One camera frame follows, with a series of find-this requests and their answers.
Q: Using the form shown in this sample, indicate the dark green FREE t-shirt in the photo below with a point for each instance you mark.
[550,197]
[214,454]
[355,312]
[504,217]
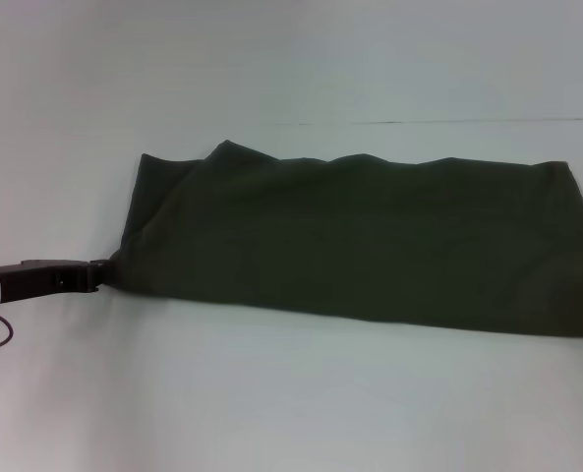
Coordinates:
[369,236]

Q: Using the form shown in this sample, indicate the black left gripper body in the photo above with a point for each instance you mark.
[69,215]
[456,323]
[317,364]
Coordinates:
[40,280]

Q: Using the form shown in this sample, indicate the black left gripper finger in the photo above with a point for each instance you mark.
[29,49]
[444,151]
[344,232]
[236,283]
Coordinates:
[101,274]

